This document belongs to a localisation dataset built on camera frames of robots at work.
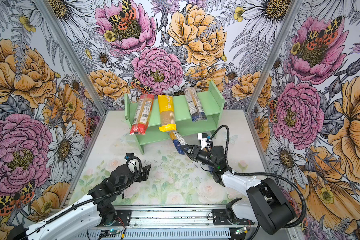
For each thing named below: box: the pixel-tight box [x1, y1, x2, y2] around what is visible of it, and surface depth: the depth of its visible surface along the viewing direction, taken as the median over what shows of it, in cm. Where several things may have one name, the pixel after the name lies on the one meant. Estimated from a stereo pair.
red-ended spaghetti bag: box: [129, 94, 155, 135], surface depth 79 cm
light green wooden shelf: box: [124, 80, 225, 155], surface depth 87 cm
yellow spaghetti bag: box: [157, 95, 177, 132], surface depth 81 cm
